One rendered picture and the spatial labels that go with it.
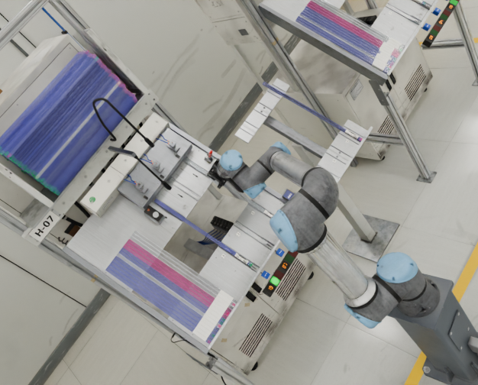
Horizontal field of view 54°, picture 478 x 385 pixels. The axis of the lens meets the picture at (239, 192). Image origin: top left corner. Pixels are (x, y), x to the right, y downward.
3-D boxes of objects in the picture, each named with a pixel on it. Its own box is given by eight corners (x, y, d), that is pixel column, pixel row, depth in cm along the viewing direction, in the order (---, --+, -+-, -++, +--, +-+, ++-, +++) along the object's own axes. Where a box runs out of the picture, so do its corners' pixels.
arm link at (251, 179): (275, 178, 166) (253, 156, 166) (253, 200, 165) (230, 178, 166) (273, 179, 174) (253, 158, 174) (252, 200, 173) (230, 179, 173)
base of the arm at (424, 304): (446, 283, 159) (437, 269, 153) (430, 323, 154) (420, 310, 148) (405, 273, 170) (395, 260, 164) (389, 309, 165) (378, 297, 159)
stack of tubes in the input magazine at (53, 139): (140, 98, 191) (91, 48, 175) (57, 196, 178) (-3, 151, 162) (126, 98, 201) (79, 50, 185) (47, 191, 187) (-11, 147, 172)
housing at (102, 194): (172, 134, 212) (169, 121, 198) (103, 221, 199) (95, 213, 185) (157, 125, 213) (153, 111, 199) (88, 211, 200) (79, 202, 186)
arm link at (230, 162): (234, 175, 163) (217, 157, 163) (228, 182, 174) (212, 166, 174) (249, 160, 165) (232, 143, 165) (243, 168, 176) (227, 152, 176)
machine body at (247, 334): (322, 270, 263) (265, 206, 226) (254, 380, 244) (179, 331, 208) (249, 240, 312) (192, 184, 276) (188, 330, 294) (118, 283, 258)
